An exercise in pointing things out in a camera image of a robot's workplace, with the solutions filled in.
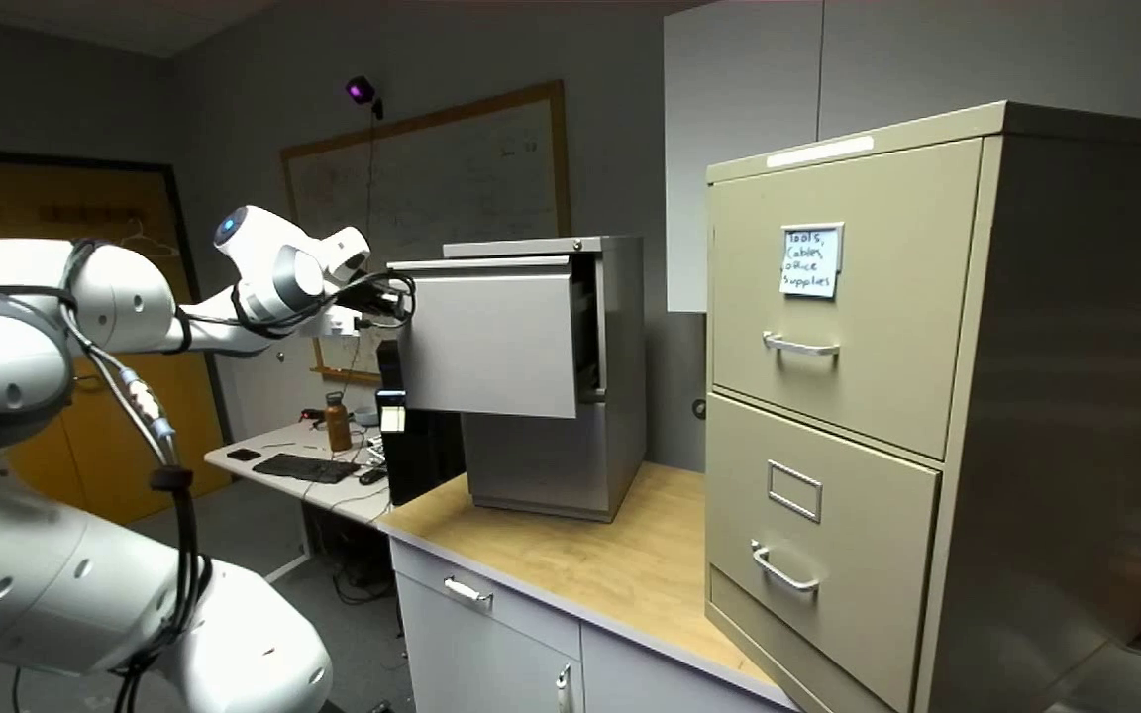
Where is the beige drawer with paper note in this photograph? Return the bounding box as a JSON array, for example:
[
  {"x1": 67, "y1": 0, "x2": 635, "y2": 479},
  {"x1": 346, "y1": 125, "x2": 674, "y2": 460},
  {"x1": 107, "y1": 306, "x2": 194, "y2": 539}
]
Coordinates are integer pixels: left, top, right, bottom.
[{"x1": 707, "y1": 135, "x2": 988, "y2": 464}]

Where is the white counter base cabinet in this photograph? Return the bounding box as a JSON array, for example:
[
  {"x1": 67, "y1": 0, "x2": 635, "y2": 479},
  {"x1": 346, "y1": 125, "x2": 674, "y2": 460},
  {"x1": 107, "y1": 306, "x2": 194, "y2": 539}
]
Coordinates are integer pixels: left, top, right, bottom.
[{"x1": 387, "y1": 535, "x2": 791, "y2": 713}]

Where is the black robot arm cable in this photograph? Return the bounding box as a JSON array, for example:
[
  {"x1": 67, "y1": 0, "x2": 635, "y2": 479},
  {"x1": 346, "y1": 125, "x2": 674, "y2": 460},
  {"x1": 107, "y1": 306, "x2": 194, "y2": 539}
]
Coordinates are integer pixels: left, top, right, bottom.
[{"x1": 61, "y1": 306, "x2": 218, "y2": 713}]

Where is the black wall mounted camera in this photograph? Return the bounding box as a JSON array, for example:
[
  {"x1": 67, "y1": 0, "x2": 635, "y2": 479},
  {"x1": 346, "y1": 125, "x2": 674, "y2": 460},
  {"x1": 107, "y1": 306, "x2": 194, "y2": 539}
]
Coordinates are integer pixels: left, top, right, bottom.
[{"x1": 342, "y1": 73, "x2": 387, "y2": 125}]

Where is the white office desk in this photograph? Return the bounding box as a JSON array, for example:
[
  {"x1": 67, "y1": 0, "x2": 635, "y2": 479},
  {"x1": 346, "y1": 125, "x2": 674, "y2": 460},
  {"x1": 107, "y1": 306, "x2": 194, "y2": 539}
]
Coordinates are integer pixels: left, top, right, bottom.
[{"x1": 202, "y1": 418, "x2": 398, "y2": 533}]

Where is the brown bottle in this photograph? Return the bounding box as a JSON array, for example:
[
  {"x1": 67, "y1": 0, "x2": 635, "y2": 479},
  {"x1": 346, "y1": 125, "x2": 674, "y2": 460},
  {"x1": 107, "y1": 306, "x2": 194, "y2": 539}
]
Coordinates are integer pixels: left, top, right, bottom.
[{"x1": 320, "y1": 389, "x2": 355, "y2": 456}]

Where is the metal label holder frame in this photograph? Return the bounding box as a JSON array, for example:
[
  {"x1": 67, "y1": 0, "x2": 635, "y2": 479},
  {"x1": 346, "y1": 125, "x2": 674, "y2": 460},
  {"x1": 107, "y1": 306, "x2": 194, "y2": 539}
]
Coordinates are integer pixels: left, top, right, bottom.
[{"x1": 765, "y1": 456, "x2": 828, "y2": 529}]

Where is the small gray file cabinet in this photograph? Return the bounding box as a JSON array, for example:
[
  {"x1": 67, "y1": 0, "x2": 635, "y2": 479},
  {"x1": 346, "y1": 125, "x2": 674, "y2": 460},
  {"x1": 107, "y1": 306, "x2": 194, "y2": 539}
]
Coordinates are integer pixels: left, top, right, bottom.
[{"x1": 439, "y1": 234, "x2": 649, "y2": 523}]

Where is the orange wooden door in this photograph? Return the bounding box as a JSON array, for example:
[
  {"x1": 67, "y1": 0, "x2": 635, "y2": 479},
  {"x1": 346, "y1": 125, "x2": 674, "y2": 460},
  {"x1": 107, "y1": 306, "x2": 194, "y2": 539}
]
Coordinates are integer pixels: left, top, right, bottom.
[{"x1": 0, "y1": 146, "x2": 238, "y2": 529}]

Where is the gray file cabinet drawer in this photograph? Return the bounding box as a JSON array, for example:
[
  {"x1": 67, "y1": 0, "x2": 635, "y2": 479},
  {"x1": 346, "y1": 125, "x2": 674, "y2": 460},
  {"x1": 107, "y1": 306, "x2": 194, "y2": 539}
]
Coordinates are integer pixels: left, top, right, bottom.
[{"x1": 387, "y1": 253, "x2": 608, "y2": 424}]

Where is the tall beige file cabinet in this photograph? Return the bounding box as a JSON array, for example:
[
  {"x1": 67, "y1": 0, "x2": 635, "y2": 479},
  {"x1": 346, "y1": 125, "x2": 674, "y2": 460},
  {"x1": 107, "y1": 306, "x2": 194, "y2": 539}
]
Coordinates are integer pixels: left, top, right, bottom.
[{"x1": 700, "y1": 98, "x2": 1141, "y2": 713}]

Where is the silver handle under label holder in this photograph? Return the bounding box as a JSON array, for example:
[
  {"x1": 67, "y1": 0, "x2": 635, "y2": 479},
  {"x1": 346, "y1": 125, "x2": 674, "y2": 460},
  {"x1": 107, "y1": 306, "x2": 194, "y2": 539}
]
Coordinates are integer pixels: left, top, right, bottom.
[{"x1": 746, "y1": 535, "x2": 823, "y2": 603}]

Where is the wood framed whiteboard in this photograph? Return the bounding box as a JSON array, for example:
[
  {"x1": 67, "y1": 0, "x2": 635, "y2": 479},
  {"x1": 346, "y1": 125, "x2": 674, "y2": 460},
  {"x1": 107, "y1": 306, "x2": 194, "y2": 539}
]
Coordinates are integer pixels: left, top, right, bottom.
[{"x1": 281, "y1": 80, "x2": 576, "y2": 389}]

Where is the black keyboard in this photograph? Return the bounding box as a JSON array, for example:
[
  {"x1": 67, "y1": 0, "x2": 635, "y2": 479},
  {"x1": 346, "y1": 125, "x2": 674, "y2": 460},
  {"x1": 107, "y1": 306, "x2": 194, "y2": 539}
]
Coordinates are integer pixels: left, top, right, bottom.
[{"x1": 248, "y1": 447, "x2": 365, "y2": 489}]

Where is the black computer tower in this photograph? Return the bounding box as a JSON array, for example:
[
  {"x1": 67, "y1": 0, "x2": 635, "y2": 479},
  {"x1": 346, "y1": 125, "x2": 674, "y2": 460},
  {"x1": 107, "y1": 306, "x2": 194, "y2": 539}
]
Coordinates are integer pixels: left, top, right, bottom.
[{"x1": 372, "y1": 337, "x2": 468, "y2": 513}]

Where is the silver counter drawer handle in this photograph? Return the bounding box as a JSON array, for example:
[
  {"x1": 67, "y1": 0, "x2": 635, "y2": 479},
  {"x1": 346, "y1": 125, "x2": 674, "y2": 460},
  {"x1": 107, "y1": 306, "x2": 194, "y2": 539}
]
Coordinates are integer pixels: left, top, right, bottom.
[{"x1": 439, "y1": 576, "x2": 495, "y2": 615}]

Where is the silver handle under paper note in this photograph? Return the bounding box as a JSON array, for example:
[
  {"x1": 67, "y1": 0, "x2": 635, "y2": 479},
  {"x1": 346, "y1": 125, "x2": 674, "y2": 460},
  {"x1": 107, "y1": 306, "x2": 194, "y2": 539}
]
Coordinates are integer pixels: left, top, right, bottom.
[{"x1": 761, "y1": 328, "x2": 848, "y2": 373}]

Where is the white handwritten paper note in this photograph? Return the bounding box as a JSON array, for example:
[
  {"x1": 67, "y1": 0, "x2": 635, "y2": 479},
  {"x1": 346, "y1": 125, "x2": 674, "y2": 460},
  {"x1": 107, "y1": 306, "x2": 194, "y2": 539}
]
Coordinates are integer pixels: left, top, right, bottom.
[{"x1": 778, "y1": 217, "x2": 848, "y2": 306}]

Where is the beige drawer with label holder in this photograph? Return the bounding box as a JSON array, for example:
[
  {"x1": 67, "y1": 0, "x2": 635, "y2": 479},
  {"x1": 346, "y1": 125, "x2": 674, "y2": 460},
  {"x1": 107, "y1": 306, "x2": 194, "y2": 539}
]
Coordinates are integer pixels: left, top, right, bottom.
[{"x1": 707, "y1": 389, "x2": 944, "y2": 713}]

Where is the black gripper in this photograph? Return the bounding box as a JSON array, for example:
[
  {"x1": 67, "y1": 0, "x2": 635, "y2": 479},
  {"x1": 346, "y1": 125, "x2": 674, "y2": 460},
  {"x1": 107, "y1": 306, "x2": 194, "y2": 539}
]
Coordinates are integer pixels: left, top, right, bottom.
[{"x1": 330, "y1": 261, "x2": 419, "y2": 325}]

